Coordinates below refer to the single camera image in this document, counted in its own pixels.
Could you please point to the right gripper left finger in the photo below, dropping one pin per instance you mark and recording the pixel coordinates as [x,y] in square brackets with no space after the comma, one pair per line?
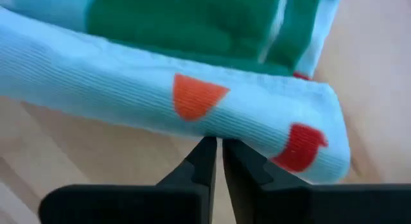
[180,198]

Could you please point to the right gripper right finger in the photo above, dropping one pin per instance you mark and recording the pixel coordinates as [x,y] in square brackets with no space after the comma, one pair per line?
[273,201]

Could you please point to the dinosaur print towel green border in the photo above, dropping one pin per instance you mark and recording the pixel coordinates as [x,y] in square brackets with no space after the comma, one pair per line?
[128,95]

